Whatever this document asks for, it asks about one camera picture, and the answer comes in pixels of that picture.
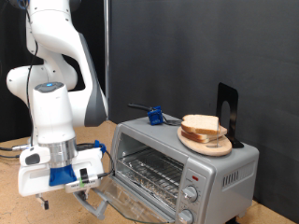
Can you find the silver oven knob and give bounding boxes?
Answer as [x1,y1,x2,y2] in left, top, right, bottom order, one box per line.
[177,208,194,224]
[181,185,199,203]

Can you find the base cable with metal connector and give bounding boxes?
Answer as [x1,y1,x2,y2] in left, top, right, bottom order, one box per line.
[0,143,32,152]

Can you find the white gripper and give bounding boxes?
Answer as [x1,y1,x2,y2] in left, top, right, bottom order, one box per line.
[17,147,106,211]

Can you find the glass oven door with handle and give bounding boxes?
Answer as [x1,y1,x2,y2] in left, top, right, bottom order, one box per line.
[73,175,177,224]

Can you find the wire oven rack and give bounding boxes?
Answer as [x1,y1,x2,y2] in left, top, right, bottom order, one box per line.
[117,147,185,207]

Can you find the black base cable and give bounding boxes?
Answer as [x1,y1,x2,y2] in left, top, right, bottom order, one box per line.
[0,152,21,160]

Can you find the black camera cable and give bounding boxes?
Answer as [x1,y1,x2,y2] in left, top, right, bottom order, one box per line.
[17,0,116,179]

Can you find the vertical metal pole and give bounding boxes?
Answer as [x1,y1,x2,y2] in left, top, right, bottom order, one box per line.
[104,0,110,94]

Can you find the black metal bookend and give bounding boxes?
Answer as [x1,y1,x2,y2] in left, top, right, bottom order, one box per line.
[215,82,245,149]

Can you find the silver toaster oven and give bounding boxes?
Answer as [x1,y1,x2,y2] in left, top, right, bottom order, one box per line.
[109,112,260,224]

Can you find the round wooden plate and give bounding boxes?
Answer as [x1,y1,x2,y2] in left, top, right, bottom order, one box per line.
[177,125,234,157]

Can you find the spatula with blue grip block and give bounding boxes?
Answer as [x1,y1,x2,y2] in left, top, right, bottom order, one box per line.
[127,103,185,127]

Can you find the thin metal pin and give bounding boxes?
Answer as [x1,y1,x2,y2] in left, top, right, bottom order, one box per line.
[216,119,221,147]

